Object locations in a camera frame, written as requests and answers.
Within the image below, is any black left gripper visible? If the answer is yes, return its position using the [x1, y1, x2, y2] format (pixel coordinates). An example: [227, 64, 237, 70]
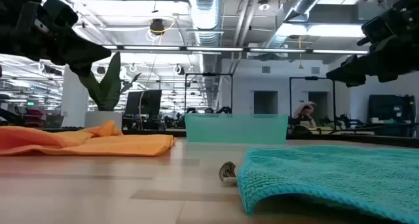
[0, 19, 112, 77]

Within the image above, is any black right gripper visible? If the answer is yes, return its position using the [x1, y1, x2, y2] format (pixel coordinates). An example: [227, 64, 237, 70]
[325, 33, 419, 88]

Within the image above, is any orange microfiber towel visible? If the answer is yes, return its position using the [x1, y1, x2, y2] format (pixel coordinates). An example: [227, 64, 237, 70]
[0, 120, 177, 158]

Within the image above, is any teal microfiber towel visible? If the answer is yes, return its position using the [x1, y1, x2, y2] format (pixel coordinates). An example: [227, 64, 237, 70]
[218, 145, 419, 224]

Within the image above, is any teal translucent plastic basket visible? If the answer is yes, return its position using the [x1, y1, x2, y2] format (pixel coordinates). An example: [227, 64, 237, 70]
[184, 113, 289, 145]

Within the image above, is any green snake plant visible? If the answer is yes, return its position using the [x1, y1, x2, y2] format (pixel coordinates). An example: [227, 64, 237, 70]
[78, 52, 142, 112]

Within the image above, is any white plant pot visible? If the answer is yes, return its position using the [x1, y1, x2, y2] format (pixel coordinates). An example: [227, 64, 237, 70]
[84, 111, 123, 130]

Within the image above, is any black computer monitor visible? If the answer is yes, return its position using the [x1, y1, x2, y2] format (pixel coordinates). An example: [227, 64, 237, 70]
[124, 89, 163, 117]

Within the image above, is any black robot station frame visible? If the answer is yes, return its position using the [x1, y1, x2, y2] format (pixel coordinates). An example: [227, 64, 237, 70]
[184, 72, 234, 115]
[289, 75, 337, 128]

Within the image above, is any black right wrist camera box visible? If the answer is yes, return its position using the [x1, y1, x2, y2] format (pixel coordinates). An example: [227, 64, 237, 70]
[361, 16, 395, 47]

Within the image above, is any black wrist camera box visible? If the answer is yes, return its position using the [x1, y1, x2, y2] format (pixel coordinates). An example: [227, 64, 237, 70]
[361, 16, 395, 47]
[41, 0, 80, 33]

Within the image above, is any yellow hanging cord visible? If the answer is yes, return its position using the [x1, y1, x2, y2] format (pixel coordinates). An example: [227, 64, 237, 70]
[297, 35, 304, 70]

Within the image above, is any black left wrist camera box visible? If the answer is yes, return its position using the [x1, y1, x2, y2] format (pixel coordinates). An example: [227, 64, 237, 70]
[41, 0, 80, 33]

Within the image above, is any black ceiling camera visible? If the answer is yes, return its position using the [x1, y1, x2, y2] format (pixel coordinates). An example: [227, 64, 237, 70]
[149, 18, 166, 36]

